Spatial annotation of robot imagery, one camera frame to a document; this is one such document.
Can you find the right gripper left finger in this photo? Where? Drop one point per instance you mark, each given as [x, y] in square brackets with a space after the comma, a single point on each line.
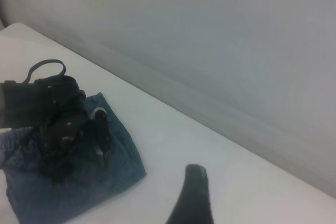
[185, 200]

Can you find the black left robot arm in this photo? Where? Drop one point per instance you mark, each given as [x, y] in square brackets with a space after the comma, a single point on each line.
[15, 103]

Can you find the blue denim shorts with print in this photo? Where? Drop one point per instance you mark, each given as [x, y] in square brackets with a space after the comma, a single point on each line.
[118, 169]

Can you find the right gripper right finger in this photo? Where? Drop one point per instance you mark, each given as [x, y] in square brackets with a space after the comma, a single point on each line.
[202, 200]

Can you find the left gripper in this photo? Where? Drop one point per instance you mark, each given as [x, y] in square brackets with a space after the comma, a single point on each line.
[60, 103]

